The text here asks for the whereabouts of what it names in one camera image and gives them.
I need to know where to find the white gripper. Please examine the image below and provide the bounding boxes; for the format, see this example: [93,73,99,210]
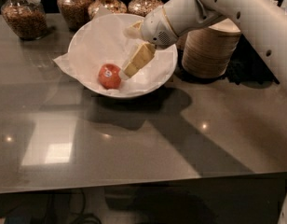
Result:
[118,0,225,80]

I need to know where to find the red apple with sticker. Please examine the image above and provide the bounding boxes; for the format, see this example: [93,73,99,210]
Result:
[98,63,121,89]

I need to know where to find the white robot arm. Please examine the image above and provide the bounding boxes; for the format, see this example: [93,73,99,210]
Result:
[139,0,287,191]

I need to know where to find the white bowl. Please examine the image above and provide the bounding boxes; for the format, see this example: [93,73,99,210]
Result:
[67,13,179,100]

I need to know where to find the glass cereal jar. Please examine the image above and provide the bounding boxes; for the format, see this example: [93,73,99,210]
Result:
[88,0,127,19]
[1,0,48,40]
[128,0,163,17]
[57,0,93,31]

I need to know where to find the front stack paper bowls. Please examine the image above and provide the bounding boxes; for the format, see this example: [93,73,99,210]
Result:
[182,19,241,79]

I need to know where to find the leftmost glass cereal jar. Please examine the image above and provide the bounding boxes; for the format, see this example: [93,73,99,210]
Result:
[1,0,48,40]

